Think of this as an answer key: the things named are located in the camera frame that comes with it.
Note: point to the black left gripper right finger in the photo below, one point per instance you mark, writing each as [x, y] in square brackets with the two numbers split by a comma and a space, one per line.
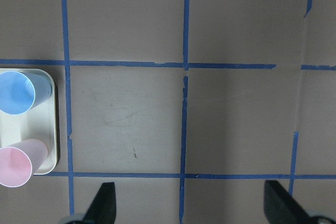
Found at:
[280, 207]

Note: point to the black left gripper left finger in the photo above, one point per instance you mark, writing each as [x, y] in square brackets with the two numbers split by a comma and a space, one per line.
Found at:
[103, 207]

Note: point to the blue plastic cup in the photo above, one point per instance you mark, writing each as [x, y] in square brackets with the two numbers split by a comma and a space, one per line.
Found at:
[21, 91]

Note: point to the pink plastic cup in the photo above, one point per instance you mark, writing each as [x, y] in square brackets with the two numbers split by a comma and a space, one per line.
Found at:
[20, 161]

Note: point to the cream plastic tray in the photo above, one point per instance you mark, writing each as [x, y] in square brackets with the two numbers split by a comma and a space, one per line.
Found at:
[39, 123]

